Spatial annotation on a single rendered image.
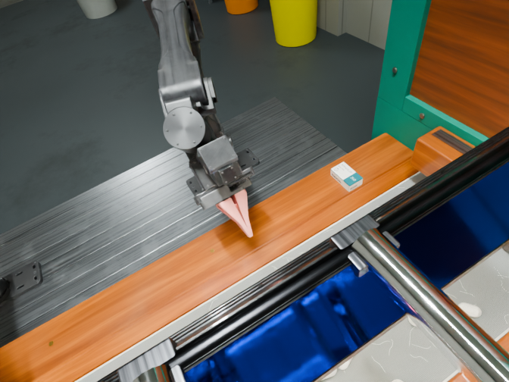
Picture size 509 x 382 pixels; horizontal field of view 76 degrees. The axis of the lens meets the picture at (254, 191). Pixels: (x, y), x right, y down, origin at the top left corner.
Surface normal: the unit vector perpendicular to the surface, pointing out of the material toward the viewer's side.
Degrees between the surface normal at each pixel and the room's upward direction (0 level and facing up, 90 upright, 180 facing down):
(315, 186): 0
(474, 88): 90
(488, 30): 90
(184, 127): 42
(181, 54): 15
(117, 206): 0
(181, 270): 0
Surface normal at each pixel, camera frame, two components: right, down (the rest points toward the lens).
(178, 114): 0.00, 0.03
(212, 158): 0.20, -0.08
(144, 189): -0.16, -0.63
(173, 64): -0.11, -0.42
